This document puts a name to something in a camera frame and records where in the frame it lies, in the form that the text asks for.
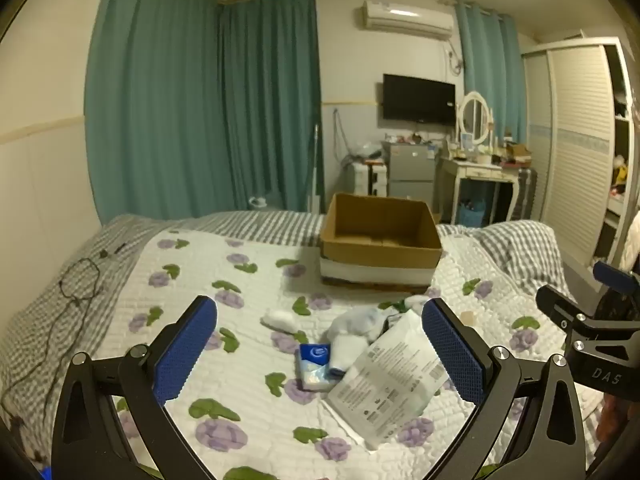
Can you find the white vanity table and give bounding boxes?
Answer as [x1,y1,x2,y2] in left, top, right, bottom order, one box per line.
[439,155,518,226]

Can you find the white and blue socks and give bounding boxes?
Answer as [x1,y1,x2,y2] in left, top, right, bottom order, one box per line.
[322,308,402,381]

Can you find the black cable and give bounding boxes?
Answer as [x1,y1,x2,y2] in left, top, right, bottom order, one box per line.
[0,242,128,411]

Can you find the oval vanity mirror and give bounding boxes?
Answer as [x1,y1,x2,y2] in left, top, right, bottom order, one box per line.
[457,91,493,147]

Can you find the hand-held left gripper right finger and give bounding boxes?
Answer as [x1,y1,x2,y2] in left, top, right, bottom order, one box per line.
[421,297,588,480]

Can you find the printed plastic pack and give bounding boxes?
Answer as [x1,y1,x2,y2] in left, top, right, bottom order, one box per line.
[322,310,473,452]

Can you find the narrow teal curtain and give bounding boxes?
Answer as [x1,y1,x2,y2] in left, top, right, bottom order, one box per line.
[454,0,528,148]

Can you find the wide teal curtain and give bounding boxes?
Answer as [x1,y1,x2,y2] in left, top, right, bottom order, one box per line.
[85,0,223,223]

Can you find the blue tissue pack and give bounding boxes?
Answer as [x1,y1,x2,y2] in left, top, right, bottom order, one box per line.
[295,342,346,394]

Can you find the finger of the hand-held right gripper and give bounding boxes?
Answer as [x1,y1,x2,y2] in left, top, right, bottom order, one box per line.
[593,260,640,306]
[535,285,601,335]

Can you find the person's right hand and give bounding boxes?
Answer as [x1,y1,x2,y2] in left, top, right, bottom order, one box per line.
[597,392,633,443]

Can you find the clear plastic bag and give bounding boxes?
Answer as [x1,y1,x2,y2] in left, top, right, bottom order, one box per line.
[350,141,383,162]

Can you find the teal corner curtain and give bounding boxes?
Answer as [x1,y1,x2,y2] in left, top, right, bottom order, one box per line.
[217,0,323,212]

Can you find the grey small fridge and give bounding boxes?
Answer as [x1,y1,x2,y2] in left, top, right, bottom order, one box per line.
[382,141,438,211]

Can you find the black wall television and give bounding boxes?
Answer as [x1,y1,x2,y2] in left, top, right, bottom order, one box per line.
[382,73,457,126]

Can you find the white air conditioner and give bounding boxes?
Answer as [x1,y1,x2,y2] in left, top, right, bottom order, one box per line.
[356,0,455,38]

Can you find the brown boxes on vanity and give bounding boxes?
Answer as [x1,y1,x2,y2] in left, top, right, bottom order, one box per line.
[501,141,532,167]

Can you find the white drawer unit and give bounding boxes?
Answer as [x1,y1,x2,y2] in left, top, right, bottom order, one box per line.
[347,160,388,198]

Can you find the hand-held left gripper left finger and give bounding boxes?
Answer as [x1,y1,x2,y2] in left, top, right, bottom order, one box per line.
[50,295,218,480]

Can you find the white louvred wardrobe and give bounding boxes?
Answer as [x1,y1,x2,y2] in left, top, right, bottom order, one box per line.
[520,35,640,267]

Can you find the cardboard box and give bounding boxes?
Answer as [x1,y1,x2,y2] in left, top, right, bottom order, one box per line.
[320,192,444,296]

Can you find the blue plastic basket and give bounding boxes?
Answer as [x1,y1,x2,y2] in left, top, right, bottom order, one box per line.
[457,195,488,227]

